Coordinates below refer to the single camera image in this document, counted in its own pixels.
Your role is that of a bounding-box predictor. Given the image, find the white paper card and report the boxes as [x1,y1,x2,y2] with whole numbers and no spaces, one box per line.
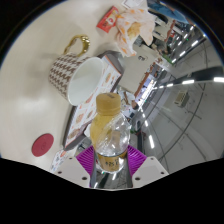
[121,0,148,9]

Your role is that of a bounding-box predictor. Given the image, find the beige chair with round hole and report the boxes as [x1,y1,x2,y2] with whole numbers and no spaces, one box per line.
[124,49,162,95]

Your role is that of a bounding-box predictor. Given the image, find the red sauce packet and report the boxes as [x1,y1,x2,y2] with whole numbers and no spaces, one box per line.
[96,5,120,34]

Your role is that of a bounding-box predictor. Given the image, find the flat round red coaster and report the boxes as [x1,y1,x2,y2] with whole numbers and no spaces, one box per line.
[31,133,55,158]

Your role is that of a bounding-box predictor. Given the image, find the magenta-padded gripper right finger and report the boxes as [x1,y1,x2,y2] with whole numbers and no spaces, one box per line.
[126,145,170,188]

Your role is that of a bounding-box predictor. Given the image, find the ceiling air conditioner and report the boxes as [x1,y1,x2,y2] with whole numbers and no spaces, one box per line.
[173,90,190,108]

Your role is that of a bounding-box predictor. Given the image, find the patterned mug with gold handle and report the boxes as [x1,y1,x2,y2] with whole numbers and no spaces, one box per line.
[48,34,106,107]

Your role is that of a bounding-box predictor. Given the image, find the orange-white food wrapper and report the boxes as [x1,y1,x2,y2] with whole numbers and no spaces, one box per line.
[114,7,157,58]

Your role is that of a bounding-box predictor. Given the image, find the ceiling strip lights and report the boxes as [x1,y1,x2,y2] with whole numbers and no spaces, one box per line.
[133,19,224,151]

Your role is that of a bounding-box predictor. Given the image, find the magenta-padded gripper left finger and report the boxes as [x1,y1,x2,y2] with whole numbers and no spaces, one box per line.
[54,145,99,190]

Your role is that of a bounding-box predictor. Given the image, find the clear amber drink bottle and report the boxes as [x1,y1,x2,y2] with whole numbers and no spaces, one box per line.
[89,92,131,174]

